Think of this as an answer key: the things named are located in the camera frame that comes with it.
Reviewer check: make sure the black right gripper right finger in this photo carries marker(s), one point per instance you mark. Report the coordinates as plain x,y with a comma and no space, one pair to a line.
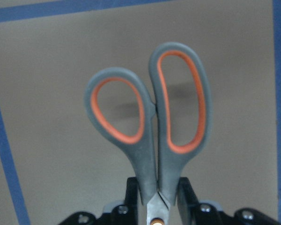
186,201

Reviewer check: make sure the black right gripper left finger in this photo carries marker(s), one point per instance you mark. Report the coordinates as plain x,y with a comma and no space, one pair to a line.
132,193

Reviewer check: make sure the grey orange handled scissors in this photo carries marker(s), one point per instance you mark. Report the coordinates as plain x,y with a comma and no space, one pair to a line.
156,160

